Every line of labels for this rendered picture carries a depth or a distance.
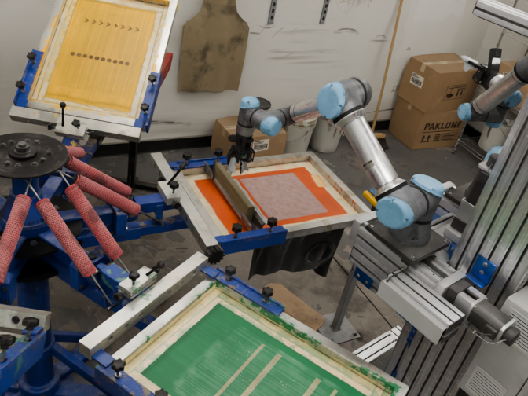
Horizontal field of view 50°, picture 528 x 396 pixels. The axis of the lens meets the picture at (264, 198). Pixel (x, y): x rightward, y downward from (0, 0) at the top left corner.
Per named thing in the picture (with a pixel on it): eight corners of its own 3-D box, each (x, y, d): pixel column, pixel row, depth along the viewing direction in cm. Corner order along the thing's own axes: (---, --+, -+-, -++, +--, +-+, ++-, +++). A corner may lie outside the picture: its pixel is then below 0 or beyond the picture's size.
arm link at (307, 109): (380, 68, 200) (286, 102, 237) (361, 73, 193) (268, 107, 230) (389, 100, 201) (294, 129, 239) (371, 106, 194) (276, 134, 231)
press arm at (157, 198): (172, 200, 243) (173, 191, 241) (177, 208, 239) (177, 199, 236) (132, 206, 235) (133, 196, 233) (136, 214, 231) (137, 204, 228)
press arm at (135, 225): (297, 204, 281) (300, 194, 278) (303, 211, 277) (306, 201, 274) (29, 247, 224) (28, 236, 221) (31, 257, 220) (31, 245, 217)
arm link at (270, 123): (290, 116, 223) (271, 104, 229) (270, 122, 216) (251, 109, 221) (286, 133, 227) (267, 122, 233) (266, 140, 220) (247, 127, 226)
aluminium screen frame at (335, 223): (310, 156, 304) (311, 151, 302) (374, 222, 263) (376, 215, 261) (169, 173, 267) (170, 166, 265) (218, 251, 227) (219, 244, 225)
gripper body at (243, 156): (236, 165, 235) (241, 140, 229) (228, 154, 241) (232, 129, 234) (253, 163, 239) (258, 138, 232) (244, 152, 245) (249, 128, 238)
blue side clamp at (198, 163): (226, 167, 283) (229, 155, 279) (231, 173, 279) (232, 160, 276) (169, 174, 269) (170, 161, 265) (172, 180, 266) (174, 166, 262)
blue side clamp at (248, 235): (279, 236, 244) (282, 223, 241) (284, 243, 241) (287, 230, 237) (214, 247, 231) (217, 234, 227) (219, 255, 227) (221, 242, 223)
